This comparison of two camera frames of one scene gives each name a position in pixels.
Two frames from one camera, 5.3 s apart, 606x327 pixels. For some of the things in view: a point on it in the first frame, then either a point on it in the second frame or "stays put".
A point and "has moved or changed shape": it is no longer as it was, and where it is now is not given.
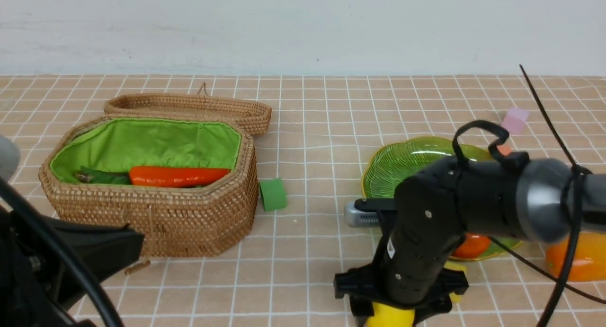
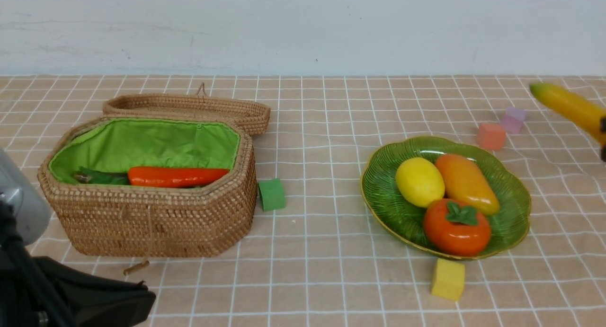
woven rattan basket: [175, 222] stays put
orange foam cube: [504, 149] -> [491, 136]
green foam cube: [273, 194] stays put
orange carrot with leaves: [153, 176] stays put
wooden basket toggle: [141, 265] stays put
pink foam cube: [515, 120] stays put
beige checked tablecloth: [321, 130] stays put
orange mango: [589, 262] has moved or changed shape
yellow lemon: [388, 314] has moved or changed shape
